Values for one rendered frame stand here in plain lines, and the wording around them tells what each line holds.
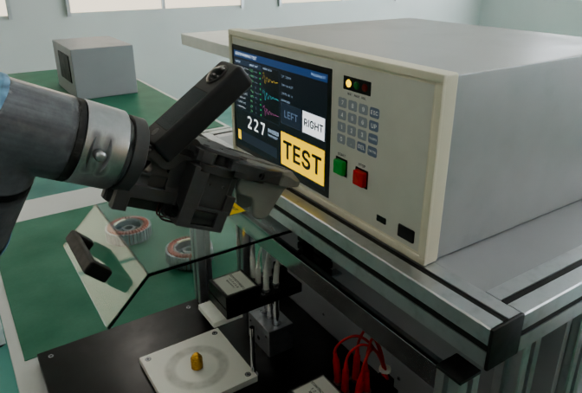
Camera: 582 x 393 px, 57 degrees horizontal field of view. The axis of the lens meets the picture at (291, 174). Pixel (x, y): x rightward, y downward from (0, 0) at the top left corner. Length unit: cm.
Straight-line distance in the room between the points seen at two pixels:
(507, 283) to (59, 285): 98
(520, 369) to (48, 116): 52
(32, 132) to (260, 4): 558
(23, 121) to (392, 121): 35
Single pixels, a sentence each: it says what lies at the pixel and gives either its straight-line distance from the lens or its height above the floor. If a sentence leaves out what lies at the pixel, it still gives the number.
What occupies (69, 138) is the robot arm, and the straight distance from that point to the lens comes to 47.
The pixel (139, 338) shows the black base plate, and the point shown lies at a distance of 107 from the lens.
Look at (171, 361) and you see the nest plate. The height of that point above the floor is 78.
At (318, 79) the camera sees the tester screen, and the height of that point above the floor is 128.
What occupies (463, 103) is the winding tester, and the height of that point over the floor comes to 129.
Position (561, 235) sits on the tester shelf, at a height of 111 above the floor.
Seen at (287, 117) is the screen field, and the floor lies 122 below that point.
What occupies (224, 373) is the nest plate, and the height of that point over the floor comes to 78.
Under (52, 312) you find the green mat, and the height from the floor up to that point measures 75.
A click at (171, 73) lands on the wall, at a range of 562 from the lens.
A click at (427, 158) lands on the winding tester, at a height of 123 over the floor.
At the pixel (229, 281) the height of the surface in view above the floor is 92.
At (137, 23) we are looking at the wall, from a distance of 544.
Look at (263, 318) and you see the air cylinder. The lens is 98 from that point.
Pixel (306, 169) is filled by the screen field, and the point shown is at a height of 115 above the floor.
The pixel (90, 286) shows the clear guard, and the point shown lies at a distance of 77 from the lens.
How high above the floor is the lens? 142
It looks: 22 degrees down
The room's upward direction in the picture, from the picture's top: straight up
